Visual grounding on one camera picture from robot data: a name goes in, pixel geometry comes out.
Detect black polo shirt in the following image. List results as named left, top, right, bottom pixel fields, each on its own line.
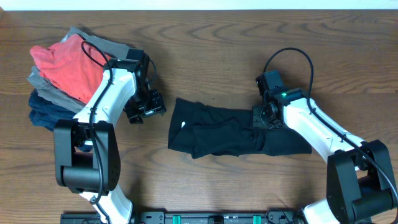
left=168, top=98, right=312, bottom=159

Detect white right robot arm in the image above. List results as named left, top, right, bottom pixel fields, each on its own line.
left=253, top=89, right=397, bottom=223

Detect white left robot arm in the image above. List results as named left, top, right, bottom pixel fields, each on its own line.
left=54, top=67, right=165, bottom=223

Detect grey folded shirt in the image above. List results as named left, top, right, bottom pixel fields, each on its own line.
left=28, top=27, right=131, bottom=113

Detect red folded shirt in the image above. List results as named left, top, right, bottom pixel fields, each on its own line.
left=30, top=34, right=106, bottom=104

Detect navy folded shirt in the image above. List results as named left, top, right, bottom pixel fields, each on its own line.
left=28, top=89, right=94, bottom=153

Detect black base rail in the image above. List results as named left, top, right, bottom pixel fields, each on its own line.
left=59, top=210, right=306, bottom=224

